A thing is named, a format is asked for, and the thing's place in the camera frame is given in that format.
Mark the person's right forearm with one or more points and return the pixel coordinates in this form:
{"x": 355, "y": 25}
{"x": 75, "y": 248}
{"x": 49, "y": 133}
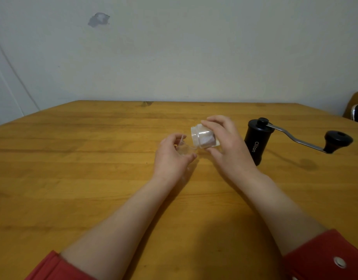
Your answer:
{"x": 284, "y": 212}

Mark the person's right hand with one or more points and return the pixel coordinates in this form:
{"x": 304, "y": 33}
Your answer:
{"x": 234, "y": 154}

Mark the red left sleeve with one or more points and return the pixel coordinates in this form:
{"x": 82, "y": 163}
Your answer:
{"x": 59, "y": 268}

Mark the clear plastic cup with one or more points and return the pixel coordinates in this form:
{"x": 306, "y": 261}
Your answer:
{"x": 183, "y": 150}

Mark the red right sleeve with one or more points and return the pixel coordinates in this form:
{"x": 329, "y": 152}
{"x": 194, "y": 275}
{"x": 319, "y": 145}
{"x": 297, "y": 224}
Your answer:
{"x": 316, "y": 259}

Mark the red sleeve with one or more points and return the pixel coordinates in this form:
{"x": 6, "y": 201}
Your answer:
{"x": 316, "y": 259}
{"x": 59, "y": 268}

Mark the person's left forearm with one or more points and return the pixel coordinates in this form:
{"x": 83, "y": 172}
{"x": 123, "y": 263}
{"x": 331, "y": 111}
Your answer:
{"x": 123, "y": 230}

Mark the clear grinder jar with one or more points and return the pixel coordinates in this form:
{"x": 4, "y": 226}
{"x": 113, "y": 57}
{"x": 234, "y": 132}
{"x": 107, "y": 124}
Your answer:
{"x": 197, "y": 135}

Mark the black hand grinder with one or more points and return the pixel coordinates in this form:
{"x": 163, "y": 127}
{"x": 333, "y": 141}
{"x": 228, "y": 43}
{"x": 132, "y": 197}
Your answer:
{"x": 254, "y": 134}

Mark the person's left hand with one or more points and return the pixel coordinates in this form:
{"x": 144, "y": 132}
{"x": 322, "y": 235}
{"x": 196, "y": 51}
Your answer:
{"x": 167, "y": 164}

